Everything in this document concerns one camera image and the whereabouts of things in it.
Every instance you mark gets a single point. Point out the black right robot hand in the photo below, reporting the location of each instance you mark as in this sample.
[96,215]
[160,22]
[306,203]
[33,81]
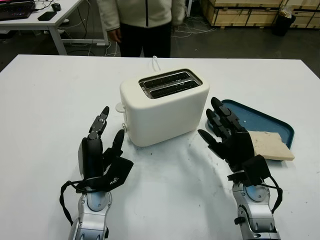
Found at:
[237,147]

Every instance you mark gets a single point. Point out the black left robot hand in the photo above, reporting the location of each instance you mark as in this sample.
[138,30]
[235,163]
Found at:
[91,160]

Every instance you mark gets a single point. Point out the white bread slice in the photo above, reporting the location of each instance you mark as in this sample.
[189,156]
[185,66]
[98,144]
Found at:
[270,147]

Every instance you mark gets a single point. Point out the white toaster lever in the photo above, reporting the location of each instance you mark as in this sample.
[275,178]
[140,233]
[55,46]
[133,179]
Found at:
[120,107]

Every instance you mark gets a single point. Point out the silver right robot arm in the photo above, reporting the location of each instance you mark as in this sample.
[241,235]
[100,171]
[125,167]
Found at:
[255,215]

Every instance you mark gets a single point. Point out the blue plastic tray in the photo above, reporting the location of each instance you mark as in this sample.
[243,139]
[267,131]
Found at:
[255,117]

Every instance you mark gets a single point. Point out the silver toaster knob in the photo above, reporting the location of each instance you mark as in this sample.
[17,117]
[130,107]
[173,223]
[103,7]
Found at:
[124,127]

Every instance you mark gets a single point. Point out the cream white two-slot toaster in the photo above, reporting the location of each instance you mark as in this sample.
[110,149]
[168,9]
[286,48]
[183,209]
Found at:
[170,112]

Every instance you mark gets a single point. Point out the black trash bin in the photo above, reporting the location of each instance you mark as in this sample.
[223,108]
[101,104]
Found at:
[282,26]

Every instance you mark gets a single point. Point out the large wooden crate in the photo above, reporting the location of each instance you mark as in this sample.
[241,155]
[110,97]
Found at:
[307,12]
[240,12]

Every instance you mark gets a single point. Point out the crumpled paper waste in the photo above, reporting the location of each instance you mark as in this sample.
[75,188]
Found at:
[285,12]

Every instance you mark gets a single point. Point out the white office desk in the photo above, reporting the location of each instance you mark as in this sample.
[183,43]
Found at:
[32,22]

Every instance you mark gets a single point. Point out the black smartphone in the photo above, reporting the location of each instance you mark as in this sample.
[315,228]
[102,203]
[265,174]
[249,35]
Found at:
[47,16]

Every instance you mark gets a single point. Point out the person in white jacket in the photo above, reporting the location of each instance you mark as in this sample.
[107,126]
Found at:
[145,15]

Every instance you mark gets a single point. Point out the black computer mouse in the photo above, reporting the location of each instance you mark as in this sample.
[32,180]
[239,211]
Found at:
[56,6]

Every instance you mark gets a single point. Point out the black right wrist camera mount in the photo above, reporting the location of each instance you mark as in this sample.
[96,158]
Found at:
[257,167]

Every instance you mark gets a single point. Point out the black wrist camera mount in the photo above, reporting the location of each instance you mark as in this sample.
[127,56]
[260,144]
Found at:
[257,167]
[117,175]

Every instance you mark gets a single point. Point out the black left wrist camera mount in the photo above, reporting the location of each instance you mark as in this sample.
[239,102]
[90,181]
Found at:
[117,175]

